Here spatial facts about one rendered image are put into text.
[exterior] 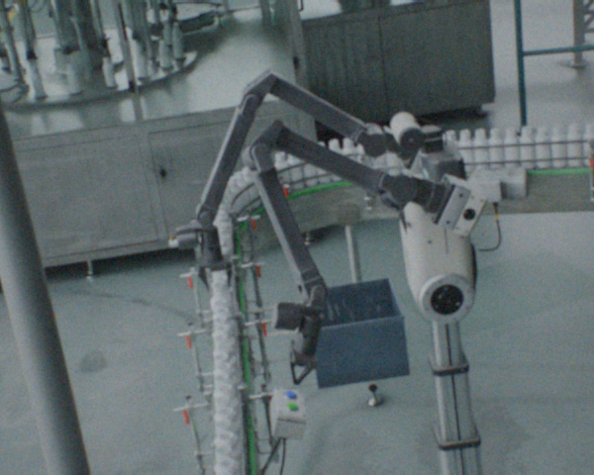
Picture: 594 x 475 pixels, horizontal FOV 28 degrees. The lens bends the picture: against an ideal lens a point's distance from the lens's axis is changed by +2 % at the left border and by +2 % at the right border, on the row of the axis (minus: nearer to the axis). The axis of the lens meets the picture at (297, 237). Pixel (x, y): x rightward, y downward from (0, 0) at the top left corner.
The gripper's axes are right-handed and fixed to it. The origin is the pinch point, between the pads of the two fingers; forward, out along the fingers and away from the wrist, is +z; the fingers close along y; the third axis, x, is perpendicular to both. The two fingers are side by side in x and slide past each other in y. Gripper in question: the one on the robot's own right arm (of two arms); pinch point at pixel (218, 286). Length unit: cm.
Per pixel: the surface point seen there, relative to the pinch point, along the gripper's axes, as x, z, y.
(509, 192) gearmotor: -97, 22, -113
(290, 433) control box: 69, 13, -16
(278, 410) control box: 68, 7, -14
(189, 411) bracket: 53, 12, 10
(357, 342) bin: -9, 31, -41
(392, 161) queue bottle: -126, 12, -72
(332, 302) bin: -39, 30, -36
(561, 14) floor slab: -757, 117, -311
